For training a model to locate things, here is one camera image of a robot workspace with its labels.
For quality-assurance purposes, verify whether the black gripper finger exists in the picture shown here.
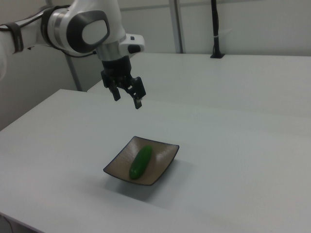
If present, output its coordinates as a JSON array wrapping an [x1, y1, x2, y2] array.
[[125, 76, 147, 110], [110, 82, 121, 101]]

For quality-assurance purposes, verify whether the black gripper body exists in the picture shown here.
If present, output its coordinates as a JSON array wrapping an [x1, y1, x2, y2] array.
[[100, 55, 137, 96]]

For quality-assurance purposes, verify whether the green cucumber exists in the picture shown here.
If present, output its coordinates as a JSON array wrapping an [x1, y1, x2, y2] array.
[[128, 145, 153, 181]]

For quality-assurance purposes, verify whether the square brown ceramic plate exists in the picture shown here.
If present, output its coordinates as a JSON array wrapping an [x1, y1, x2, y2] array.
[[103, 135, 180, 187]]

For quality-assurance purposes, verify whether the black pole with white band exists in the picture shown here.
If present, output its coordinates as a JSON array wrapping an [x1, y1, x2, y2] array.
[[209, 0, 225, 59]]

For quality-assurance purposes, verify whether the grey partition frame post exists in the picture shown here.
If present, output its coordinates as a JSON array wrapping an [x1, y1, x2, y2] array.
[[168, 0, 184, 54], [65, 53, 83, 92]]

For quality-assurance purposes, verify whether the black velcro strap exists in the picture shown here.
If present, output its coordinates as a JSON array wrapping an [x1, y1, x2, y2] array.
[[4, 22, 24, 54]]

